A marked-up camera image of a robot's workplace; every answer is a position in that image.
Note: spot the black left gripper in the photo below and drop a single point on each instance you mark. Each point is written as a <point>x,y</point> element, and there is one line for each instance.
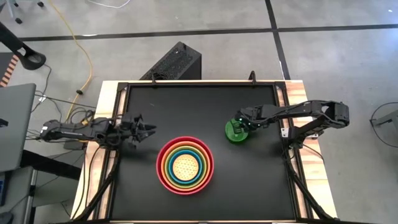
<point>130,127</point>

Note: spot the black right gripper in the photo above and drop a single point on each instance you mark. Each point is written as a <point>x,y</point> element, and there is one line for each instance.
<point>253,115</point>

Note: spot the small bright green plastic bowl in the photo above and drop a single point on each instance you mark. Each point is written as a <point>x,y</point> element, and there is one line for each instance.
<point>231,137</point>

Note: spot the large orange plastic bowl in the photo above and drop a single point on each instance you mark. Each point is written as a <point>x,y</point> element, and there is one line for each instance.
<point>162,165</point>

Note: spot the olive green plastic bowl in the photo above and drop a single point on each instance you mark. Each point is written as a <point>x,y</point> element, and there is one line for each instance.
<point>166,165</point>

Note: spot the teal blue plastic bowl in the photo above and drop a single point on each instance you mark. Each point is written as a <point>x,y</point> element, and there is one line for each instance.
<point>170,166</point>

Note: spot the yellow perforated strainer bowl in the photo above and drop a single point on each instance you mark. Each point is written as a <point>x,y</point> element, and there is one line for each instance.
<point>185,167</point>

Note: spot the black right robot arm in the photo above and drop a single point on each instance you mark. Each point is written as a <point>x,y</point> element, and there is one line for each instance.
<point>311,107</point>

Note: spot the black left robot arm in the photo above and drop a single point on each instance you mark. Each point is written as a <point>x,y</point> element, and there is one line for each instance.
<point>74,130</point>

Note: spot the nested rainbow bowls stack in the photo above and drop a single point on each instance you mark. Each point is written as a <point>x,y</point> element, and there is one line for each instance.
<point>158,165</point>

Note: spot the black computer tower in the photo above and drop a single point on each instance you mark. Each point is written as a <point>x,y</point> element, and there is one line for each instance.
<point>175,62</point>

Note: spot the grey laptop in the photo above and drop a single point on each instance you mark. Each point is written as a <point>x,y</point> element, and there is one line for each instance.
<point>15,124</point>

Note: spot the grey cabinet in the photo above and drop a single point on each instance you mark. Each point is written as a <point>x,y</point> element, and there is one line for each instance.
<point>15,193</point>

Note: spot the orange black striped tape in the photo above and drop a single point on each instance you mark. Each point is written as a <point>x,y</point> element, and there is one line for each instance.
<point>9,70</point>

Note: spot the grey chair base with casters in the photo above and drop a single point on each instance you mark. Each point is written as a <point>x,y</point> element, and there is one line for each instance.
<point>12,11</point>

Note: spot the black metal table frame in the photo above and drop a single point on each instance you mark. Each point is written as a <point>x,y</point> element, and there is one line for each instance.
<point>119,174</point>

